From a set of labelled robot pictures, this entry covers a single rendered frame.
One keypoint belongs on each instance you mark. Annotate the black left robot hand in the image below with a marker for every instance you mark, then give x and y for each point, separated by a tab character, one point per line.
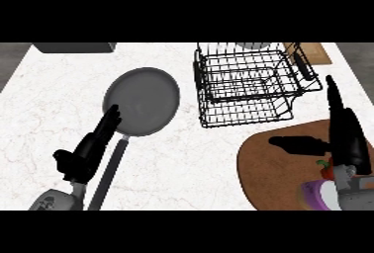
86	152

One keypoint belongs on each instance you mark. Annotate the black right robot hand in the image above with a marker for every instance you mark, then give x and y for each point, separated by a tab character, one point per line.
346	138

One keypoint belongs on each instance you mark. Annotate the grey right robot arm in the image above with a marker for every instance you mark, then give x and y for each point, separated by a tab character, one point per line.
354	188

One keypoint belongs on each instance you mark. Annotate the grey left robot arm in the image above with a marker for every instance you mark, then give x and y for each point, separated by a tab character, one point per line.
58	199

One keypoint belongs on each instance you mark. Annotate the round brown cutting board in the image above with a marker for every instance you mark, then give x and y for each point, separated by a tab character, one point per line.
287	168

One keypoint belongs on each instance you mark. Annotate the tan wooden board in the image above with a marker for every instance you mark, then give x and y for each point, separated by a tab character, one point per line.
312	52

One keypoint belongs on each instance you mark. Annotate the red pepper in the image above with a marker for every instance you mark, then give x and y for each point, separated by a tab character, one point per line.
327	168

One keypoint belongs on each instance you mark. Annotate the grey frying pan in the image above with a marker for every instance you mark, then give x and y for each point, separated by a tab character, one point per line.
138	108

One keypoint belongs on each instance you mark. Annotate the dark grey appliance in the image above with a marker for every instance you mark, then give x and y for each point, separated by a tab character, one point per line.
76	47

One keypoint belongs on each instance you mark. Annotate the pale grey round object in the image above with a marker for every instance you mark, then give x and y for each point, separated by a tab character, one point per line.
255	45

